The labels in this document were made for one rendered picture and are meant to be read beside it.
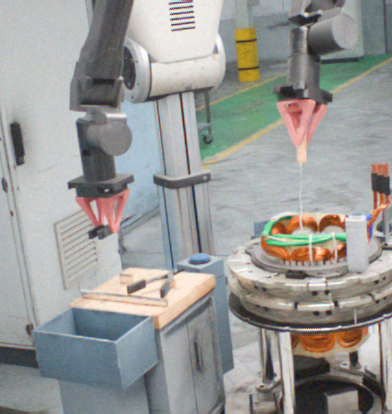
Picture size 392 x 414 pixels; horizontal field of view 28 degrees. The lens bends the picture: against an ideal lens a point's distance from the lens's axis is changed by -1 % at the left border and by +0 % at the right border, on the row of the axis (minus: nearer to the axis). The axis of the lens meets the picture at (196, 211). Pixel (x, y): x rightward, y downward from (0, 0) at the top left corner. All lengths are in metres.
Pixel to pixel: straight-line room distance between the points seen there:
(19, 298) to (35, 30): 1.20
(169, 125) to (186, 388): 0.62
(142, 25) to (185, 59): 0.12
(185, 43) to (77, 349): 0.74
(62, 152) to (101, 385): 2.56
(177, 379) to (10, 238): 2.24
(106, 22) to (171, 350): 0.56
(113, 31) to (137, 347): 0.50
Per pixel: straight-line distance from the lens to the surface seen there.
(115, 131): 1.26
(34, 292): 3.60
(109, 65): 1.30
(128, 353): 1.25
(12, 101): 3.47
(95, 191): 1.34
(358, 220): 1.30
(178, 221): 1.78
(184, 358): 1.40
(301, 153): 1.35
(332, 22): 1.33
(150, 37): 1.67
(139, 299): 1.35
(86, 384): 1.30
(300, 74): 1.36
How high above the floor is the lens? 1.55
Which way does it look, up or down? 15 degrees down
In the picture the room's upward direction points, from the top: 6 degrees counter-clockwise
